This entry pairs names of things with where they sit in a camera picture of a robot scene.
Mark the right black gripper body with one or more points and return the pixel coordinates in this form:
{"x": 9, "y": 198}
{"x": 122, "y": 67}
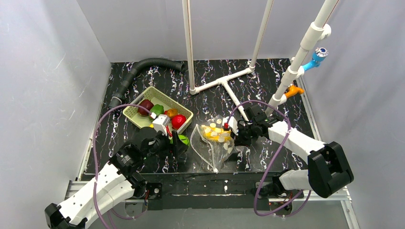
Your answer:
{"x": 239, "y": 136}

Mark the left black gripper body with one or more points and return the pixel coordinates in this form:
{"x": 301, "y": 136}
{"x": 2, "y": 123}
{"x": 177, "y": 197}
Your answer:
{"x": 172, "y": 141}

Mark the red fake apple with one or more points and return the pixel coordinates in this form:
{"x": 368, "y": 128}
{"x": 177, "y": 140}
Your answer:
{"x": 177, "y": 121}

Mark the orange fake fruit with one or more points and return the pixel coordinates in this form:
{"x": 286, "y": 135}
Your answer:
{"x": 171, "y": 113}

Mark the green fake vegetable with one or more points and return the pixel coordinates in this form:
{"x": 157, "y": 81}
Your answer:
{"x": 157, "y": 110}

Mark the yellow fake banana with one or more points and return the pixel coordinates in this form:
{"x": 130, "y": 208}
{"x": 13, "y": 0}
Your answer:
{"x": 215, "y": 134}

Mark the clear polka dot zip bag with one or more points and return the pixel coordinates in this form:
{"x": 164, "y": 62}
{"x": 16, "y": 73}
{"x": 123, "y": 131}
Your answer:
{"x": 214, "y": 154}

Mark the purple fake sweet potato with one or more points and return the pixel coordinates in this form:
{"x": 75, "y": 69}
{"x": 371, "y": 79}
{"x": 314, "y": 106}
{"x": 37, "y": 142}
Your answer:
{"x": 146, "y": 104}

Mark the pale green plastic basket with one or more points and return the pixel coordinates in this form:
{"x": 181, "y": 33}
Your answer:
{"x": 160, "y": 104}

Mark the green fake watermelon ball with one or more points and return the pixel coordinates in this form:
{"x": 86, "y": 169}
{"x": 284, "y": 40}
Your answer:
{"x": 184, "y": 139}

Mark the red fake chili pepper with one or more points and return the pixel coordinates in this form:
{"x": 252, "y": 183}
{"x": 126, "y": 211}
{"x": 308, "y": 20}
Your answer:
{"x": 169, "y": 132}

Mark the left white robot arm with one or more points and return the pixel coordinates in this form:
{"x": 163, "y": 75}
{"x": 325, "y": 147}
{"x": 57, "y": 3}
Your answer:
{"x": 118, "y": 180}

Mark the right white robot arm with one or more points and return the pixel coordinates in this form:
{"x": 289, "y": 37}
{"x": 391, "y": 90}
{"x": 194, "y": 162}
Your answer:
{"x": 328, "y": 168}

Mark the orange plastic faucet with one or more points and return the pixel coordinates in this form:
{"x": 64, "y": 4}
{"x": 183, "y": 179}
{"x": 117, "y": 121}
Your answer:
{"x": 293, "y": 90}

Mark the blue plastic faucet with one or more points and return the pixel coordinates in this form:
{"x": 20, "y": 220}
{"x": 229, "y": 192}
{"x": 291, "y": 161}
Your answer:
{"x": 318, "y": 56}

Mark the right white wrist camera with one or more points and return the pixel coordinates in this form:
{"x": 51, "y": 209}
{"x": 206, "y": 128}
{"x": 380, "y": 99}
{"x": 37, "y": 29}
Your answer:
{"x": 230, "y": 124}

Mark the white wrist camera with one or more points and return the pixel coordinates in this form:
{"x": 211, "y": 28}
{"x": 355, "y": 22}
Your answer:
{"x": 161, "y": 124}
{"x": 230, "y": 124}

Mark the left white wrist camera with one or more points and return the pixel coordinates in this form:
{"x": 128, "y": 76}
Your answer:
{"x": 161, "y": 124}

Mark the white PVC pipe frame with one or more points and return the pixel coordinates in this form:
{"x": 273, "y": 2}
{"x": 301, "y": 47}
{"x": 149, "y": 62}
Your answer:
{"x": 269, "y": 39}

